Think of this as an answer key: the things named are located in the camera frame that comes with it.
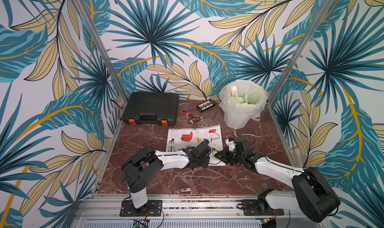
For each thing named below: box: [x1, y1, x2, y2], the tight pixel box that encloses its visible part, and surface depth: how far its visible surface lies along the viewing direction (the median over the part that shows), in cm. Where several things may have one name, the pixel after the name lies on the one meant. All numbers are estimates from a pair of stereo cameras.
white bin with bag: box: [218, 79, 268, 130], surface depth 92 cm
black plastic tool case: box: [122, 91, 180, 126], surface depth 106 cm
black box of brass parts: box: [196, 99, 216, 113], surface depth 116 cm
